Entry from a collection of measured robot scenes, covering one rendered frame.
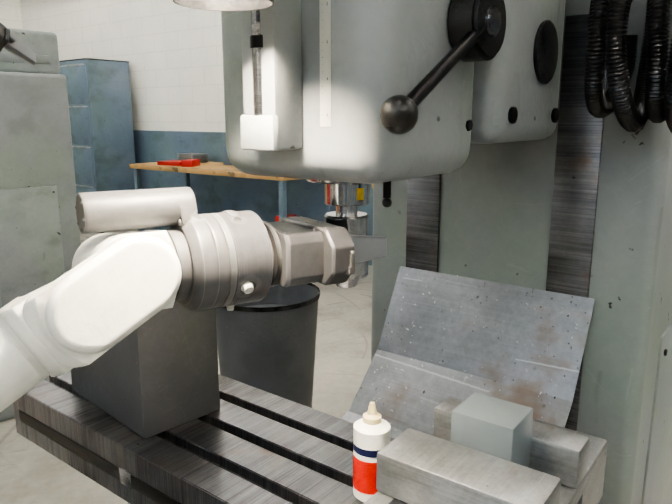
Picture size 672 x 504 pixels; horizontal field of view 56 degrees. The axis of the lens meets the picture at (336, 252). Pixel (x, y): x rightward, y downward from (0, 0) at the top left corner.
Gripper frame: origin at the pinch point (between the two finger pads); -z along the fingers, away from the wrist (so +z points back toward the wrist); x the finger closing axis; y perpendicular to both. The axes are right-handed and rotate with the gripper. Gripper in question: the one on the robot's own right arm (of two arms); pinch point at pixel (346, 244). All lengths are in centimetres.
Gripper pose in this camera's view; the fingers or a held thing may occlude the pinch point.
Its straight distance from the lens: 66.4
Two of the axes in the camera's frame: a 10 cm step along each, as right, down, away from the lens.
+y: -0.1, 9.8, 2.1
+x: -5.5, -1.8, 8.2
